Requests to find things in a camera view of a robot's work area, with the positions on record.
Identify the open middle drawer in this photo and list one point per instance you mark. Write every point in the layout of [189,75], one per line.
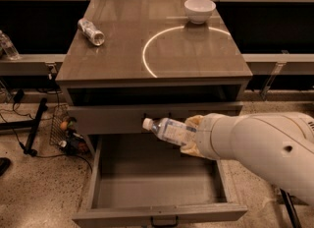
[138,180]

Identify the grey drawer cabinet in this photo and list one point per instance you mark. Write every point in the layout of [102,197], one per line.
[152,54]

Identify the white ceramic bowl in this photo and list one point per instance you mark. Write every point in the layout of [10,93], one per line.
[199,11]

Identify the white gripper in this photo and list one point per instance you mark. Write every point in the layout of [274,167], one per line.
[203,136]

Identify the black stand leg right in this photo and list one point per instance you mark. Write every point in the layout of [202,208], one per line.
[291,210]

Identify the black stand leg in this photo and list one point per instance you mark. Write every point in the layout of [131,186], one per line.
[291,210]
[32,125]

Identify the black stand leg left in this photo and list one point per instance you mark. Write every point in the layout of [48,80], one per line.
[32,125]

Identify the wire basket with items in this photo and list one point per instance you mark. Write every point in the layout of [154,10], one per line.
[64,134]

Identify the closed top drawer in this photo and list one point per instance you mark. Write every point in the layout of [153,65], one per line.
[127,119]

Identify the clear plastic water bottle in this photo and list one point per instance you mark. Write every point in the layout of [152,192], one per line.
[170,131]

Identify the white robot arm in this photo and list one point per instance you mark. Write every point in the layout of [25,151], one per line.
[277,147]

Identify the clear bottle on left shelf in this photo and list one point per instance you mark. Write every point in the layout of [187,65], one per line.
[8,46]

